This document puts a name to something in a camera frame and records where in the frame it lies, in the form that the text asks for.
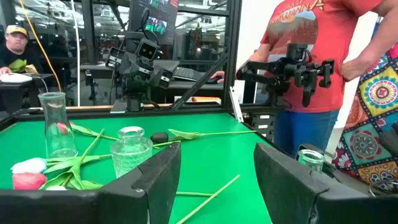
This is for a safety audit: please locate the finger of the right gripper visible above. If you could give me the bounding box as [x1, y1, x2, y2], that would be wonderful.
[152, 67, 174, 90]
[104, 46, 125, 70]

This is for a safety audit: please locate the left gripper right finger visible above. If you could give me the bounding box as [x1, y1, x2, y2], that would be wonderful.
[253, 142, 398, 224]

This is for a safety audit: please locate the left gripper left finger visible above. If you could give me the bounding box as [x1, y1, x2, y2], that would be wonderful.
[0, 142, 182, 224]

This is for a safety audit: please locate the red artificial tulip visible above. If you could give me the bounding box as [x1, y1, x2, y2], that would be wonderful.
[55, 121, 119, 141]
[12, 172, 218, 198]

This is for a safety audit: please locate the white artificial tulip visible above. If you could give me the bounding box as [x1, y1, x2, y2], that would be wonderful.
[11, 139, 182, 174]

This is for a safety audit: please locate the ribbed glass vase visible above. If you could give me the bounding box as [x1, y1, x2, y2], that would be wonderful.
[297, 149, 326, 174]

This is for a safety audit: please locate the diamond-cut glass vase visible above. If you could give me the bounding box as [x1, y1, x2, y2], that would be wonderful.
[109, 126, 154, 179]

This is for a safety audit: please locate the tall smooth glass vase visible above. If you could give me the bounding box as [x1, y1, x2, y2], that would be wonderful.
[37, 91, 79, 159]

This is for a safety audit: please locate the black laptop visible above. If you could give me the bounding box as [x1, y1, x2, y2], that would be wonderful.
[172, 66, 220, 85]

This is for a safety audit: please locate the grey desk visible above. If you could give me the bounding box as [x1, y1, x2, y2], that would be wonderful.
[80, 60, 224, 105]

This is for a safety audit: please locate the white pole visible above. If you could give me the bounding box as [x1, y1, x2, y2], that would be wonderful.
[70, 0, 81, 107]

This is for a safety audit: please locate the dark monitor screen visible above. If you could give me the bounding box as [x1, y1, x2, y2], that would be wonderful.
[128, 0, 180, 45]

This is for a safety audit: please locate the black control box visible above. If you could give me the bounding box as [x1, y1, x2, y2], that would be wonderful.
[245, 112, 276, 142]

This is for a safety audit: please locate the white strip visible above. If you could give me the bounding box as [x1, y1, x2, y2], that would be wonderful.
[229, 86, 245, 123]

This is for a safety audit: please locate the green table mat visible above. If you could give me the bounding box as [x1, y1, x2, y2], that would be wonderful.
[0, 112, 274, 224]

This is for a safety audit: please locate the person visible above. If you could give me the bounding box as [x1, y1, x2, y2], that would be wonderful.
[211, 0, 398, 156]
[0, 24, 44, 75]

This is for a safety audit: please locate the black desk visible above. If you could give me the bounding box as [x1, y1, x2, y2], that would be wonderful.
[0, 73, 56, 114]

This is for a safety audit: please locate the white object on desk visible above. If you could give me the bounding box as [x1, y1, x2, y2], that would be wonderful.
[0, 72, 33, 84]

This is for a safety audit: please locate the colourful patterned fabric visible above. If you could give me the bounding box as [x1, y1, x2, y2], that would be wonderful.
[331, 18, 398, 192]

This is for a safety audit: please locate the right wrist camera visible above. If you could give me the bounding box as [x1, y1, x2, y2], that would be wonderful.
[136, 37, 160, 60]

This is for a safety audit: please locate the black table border frame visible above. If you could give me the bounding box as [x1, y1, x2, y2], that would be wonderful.
[0, 105, 274, 147]

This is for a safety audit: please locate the black station frame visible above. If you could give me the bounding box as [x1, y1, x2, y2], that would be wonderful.
[172, 0, 243, 111]

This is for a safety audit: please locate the yellow cable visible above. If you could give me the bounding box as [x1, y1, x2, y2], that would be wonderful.
[19, 0, 62, 93]

